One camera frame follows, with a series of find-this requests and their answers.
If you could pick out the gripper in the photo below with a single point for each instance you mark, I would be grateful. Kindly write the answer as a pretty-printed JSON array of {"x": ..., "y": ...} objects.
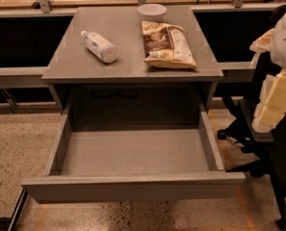
[{"x": 285, "y": 40}]

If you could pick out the grey top drawer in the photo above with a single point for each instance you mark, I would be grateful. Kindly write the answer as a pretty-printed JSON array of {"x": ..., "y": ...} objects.
[{"x": 154, "y": 162}]

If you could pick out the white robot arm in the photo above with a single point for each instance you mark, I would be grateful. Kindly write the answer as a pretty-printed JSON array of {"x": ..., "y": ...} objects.
[{"x": 272, "y": 106}]

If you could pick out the grey drawer cabinet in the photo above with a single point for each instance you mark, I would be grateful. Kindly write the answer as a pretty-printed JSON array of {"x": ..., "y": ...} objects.
[{"x": 129, "y": 91}]

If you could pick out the black office chair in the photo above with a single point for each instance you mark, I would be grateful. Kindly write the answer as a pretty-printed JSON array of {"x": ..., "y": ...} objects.
[{"x": 270, "y": 148}]

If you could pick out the brown yellow snack bag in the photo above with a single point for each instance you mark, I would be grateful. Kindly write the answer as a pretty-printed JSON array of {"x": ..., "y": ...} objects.
[{"x": 165, "y": 46}]

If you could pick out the white round bowl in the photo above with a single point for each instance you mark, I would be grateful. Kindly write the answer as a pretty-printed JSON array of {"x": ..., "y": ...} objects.
[{"x": 152, "y": 12}]

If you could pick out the white plastic bottle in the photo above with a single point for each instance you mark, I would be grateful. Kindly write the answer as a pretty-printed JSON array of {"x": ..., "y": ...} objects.
[{"x": 100, "y": 47}]

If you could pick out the grey long bench desk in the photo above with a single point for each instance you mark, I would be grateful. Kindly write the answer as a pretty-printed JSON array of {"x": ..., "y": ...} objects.
[{"x": 225, "y": 20}]

